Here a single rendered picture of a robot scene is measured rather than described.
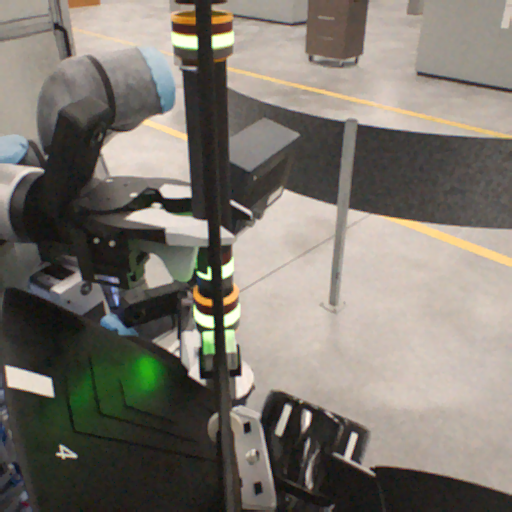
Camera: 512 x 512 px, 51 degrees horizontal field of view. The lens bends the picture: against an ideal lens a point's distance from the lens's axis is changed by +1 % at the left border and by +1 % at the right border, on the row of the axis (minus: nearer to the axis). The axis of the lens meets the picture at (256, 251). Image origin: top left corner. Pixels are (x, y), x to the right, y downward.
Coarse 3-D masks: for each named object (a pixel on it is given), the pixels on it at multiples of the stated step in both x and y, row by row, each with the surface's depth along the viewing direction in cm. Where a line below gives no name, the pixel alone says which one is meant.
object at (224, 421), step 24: (216, 144) 33; (216, 168) 34; (216, 192) 35; (216, 216) 35; (216, 240) 36; (216, 264) 37; (216, 288) 38; (216, 312) 39; (216, 336) 40; (216, 360) 40; (216, 384) 40; (240, 432) 41
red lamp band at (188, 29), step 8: (176, 24) 36; (184, 24) 36; (216, 24) 36; (224, 24) 37; (232, 24) 37; (176, 32) 37; (184, 32) 36; (192, 32) 36; (216, 32) 36; (224, 32) 37
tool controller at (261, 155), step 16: (256, 128) 129; (272, 128) 131; (240, 144) 121; (256, 144) 122; (272, 144) 124; (288, 144) 127; (240, 160) 115; (256, 160) 117; (272, 160) 121; (288, 160) 132; (240, 176) 114; (256, 176) 116; (272, 176) 126; (288, 176) 139; (240, 192) 117; (256, 192) 121; (272, 192) 133; (256, 208) 128; (240, 224) 123
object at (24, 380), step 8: (8, 368) 33; (16, 368) 34; (8, 376) 33; (16, 376) 33; (24, 376) 34; (32, 376) 34; (40, 376) 35; (8, 384) 32; (16, 384) 33; (24, 384) 33; (32, 384) 34; (40, 384) 34; (48, 384) 35; (40, 392) 34; (48, 392) 34
